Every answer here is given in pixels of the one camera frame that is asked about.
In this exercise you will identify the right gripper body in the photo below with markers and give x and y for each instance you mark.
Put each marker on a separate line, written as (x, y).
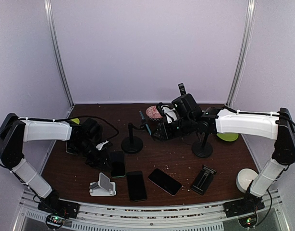
(169, 134)

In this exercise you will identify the blue smartphone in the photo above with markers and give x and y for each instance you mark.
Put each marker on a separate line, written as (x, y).
(136, 187)

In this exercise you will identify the pink smartphone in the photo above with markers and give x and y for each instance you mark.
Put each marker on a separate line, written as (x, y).
(165, 182)

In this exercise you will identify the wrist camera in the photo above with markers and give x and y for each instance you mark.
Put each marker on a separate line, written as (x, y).
(167, 112)
(104, 145)

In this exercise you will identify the white folding phone stand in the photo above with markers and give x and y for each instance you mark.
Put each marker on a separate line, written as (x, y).
(103, 187)

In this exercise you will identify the black folding phone stand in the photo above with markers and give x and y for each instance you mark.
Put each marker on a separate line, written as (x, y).
(203, 180)

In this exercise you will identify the black gooseneck stand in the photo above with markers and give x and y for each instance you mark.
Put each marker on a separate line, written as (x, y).
(202, 149)
(71, 149)

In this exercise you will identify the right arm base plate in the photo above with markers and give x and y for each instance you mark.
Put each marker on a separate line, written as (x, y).
(241, 207)

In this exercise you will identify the left aluminium frame post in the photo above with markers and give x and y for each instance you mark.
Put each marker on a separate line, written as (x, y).
(57, 53)

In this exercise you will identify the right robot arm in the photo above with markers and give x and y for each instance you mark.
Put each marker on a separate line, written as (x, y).
(186, 117)

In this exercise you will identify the front aluminium rail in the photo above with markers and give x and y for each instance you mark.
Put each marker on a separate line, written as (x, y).
(201, 217)

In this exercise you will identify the green bowl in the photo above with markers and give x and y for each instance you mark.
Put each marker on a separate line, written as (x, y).
(75, 120)

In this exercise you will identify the green plate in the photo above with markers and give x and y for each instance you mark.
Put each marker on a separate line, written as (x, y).
(228, 137)

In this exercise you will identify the black stand with teal phone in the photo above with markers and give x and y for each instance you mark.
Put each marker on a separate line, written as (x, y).
(132, 144)

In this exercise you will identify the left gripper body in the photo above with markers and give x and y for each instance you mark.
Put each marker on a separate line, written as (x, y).
(94, 158)

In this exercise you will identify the red patterned bowl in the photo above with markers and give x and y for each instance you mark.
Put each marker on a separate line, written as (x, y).
(153, 114)

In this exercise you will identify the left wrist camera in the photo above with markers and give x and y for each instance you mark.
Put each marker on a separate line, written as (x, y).
(104, 145)

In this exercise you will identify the teal smartphone on stand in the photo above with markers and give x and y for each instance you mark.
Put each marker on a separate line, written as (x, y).
(144, 124)

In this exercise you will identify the black stand with pink phone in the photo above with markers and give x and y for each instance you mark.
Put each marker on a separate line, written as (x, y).
(182, 89)

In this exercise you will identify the right aluminium frame post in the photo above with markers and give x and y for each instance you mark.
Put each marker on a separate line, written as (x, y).
(241, 61)

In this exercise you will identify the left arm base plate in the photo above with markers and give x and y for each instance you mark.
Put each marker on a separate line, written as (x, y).
(64, 209)

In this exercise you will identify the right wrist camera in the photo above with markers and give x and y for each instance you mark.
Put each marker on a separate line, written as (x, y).
(167, 112)

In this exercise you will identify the grey smartphone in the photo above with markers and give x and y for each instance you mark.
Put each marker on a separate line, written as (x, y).
(117, 159)

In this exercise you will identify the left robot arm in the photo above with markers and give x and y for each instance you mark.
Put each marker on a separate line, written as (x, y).
(19, 137)

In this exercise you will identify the aluminium frame post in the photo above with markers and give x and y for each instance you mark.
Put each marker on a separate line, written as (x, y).
(241, 61)
(57, 53)

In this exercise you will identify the white bowl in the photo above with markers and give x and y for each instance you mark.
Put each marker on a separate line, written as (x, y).
(244, 178)

